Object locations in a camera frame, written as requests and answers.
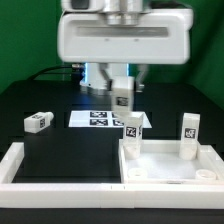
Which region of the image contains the white square table top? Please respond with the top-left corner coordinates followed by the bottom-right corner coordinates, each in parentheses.
top-left (119, 140), bottom-right (224, 185)

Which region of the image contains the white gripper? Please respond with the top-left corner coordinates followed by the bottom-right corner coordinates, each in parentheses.
top-left (57, 9), bottom-right (193, 91)

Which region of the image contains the white U-shaped obstacle fence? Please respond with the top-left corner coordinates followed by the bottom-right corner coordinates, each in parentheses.
top-left (0, 142), bottom-right (224, 209)

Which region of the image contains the paper sheet with tags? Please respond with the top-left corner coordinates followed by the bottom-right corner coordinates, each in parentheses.
top-left (68, 110), bottom-right (153, 129)

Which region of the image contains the black cable bundle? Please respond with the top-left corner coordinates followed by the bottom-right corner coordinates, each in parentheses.
top-left (27, 65), bottom-right (84, 82)

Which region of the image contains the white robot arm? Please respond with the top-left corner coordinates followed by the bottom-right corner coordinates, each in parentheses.
top-left (57, 0), bottom-right (193, 95)

